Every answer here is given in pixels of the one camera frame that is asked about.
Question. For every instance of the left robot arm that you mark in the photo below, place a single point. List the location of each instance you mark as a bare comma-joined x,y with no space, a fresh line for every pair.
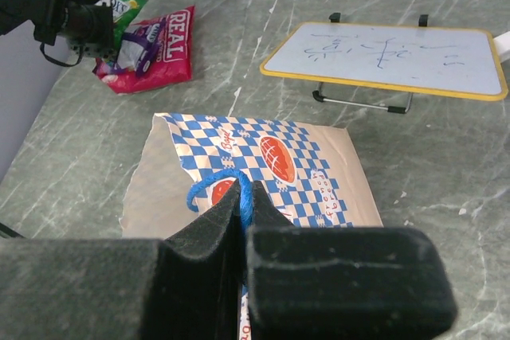
16,12

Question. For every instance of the green Fox's candy bag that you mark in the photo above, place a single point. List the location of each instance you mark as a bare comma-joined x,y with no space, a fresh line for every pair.
123,14

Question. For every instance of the red Real chips bag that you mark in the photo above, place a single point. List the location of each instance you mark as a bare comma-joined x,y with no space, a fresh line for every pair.
172,63

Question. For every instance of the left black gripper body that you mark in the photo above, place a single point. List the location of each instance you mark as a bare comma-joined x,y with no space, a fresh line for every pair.
86,25

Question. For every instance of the small yellow-framed whiteboard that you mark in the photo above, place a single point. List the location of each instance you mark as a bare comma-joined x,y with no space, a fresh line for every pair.
415,59

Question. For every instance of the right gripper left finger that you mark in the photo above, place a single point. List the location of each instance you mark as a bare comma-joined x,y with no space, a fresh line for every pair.
185,287

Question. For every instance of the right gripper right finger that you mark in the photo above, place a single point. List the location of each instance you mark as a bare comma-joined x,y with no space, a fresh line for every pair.
343,283

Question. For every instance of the purple snack packet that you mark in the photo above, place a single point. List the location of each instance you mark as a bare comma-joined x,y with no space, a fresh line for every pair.
139,47

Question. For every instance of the blue checkered paper bag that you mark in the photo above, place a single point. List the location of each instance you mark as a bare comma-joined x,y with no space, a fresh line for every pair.
311,174

